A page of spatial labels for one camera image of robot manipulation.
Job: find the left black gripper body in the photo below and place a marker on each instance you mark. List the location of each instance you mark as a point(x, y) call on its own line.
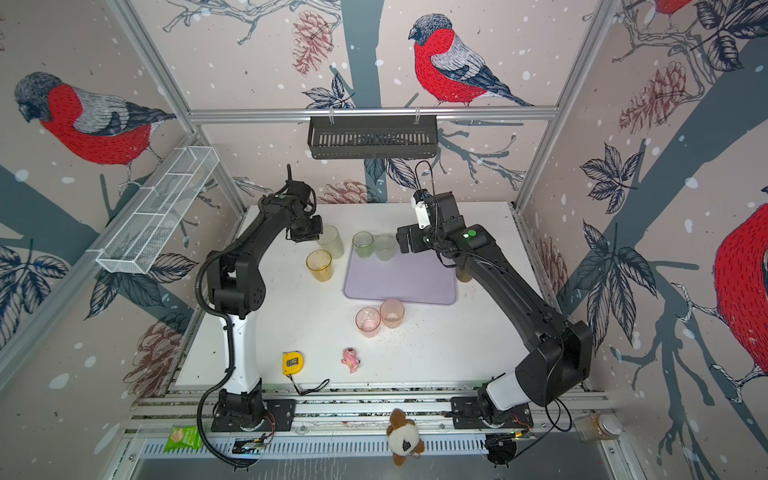
point(308, 228)

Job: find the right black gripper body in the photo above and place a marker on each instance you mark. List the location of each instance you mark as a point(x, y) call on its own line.
point(430, 239)

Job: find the pale green plastic cup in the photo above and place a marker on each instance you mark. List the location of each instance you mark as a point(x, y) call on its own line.
point(384, 247)

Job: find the clear pale plastic cup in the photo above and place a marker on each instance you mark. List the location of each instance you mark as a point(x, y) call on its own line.
point(330, 241)

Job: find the bright green plastic cup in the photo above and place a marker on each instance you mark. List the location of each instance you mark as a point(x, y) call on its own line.
point(363, 243)

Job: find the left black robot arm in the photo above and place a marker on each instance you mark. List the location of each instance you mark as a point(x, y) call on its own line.
point(230, 286)

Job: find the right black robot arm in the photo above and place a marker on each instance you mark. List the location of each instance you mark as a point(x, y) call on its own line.
point(559, 350)

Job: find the lavender plastic tray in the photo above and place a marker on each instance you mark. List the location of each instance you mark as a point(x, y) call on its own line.
point(410, 278)

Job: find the yellow plastic cup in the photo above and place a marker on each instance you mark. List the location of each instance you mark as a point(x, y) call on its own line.
point(319, 263)

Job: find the near brown textured cup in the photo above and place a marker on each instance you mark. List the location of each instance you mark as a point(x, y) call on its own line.
point(463, 275)

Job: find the right pink plastic cup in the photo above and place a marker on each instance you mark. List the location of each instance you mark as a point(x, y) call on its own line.
point(392, 312)

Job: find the pink plastic cup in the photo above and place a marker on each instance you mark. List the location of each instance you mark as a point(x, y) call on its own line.
point(368, 321)
point(392, 312)

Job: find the left pink plastic cup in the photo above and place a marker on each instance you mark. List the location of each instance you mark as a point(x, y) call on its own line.
point(368, 321)

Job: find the yellow tape measure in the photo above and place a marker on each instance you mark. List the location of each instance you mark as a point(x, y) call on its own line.
point(292, 363)

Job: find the small pink toy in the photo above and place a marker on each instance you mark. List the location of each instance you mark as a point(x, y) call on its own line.
point(350, 359)

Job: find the brown white plush toy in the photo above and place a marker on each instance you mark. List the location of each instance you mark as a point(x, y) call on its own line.
point(403, 438)

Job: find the green snack packet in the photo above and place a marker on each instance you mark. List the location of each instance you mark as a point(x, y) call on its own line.
point(183, 437)

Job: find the clear plastic jar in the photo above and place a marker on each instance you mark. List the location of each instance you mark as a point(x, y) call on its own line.
point(599, 427)

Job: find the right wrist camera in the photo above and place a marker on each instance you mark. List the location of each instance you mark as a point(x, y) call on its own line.
point(422, 208)

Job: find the black hanging wall basket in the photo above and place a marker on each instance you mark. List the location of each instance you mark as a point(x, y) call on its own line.
point(373, 137)

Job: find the white wire mesh basket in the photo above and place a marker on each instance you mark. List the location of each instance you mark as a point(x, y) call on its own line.
point(142, 237)

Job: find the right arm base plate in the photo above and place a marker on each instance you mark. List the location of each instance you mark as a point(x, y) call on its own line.
point(478, 413)

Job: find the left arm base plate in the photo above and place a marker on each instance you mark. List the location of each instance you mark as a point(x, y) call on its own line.
point(238, 415)

